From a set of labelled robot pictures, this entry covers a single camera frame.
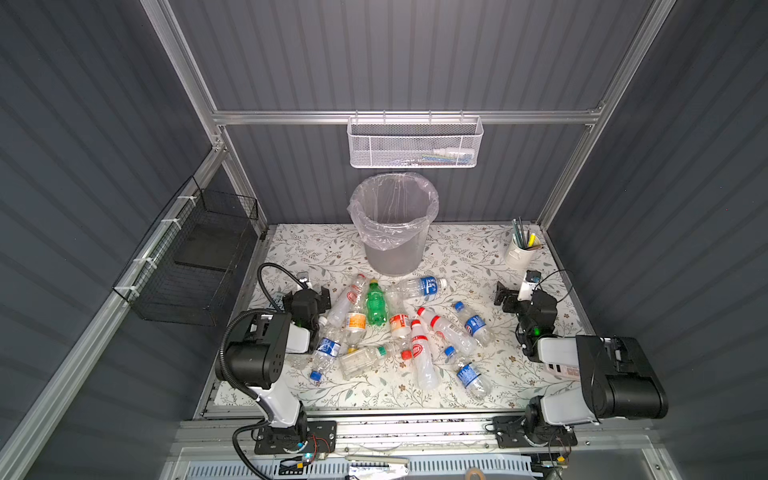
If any clear bottle orange label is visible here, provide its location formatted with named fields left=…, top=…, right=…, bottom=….
left=344, top=294, right=367, bottom=353

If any water bottle blue label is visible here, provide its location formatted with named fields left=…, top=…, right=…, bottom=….
left=309, top=316, right=344, bottom=384
left=444, top=346, right=492, bottom=401
left=453, top=301, right=495, bottom=347

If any green plastic soda bottle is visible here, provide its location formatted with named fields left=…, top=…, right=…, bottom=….
left=366, top=279, right=388, bottom=326

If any square clear bottle green cap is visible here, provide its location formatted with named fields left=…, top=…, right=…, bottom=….
left=339, top=345, right=388, bottom=380

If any white bottle red band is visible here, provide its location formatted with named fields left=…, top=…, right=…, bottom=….
left=417, top=306, right=477, bottom=355

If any water bottle blue label front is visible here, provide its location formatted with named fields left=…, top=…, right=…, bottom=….
left=444, top=346, right=492, bottom=401

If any clear bottle red label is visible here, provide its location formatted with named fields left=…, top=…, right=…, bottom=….
left=385, top=290, right=412, bottom=360

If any clear bottle blue label top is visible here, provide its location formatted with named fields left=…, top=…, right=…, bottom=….
left=394, top=276, right=449, bottom=301

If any white bottle red label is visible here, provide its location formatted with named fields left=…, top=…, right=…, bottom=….
left=410, top=319, right=440, bottom=390

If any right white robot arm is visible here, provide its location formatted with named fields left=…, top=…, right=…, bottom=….
left=493, top=283, right=669, bottom=444

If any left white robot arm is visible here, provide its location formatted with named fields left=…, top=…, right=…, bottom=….
left=215, top=287, right=331, bottom=436

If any grey mesh waste bin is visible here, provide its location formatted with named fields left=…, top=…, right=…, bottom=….
left=356, top=201, right=432, bottom=277

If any clear plastic bin liner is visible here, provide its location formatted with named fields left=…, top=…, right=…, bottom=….
left=347, top=172, right=440, bottom=251

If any white pen holder cup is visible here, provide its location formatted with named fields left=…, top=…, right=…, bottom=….
left=504, top=233, right=542, bottom=271

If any pink calculator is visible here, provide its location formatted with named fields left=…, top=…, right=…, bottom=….
left=546, top=363, right=581, bottom=381

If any white glue bottle in basket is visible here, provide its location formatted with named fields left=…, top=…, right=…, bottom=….
left=433, top=147, right=476, bottom=163

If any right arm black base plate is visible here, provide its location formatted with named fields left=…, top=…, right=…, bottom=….
left=489, top=414, right=578, bottom=448

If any black wire wall basket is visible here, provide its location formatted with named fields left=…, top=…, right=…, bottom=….
left=113, top=179, right=259, bottom=327

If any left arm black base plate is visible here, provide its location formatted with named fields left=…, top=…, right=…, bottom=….
left=252, top=421, right=338, bottom=455

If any white wire wall basket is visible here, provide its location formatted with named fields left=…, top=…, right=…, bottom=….
left=346, top=114, right=484, bottom=169

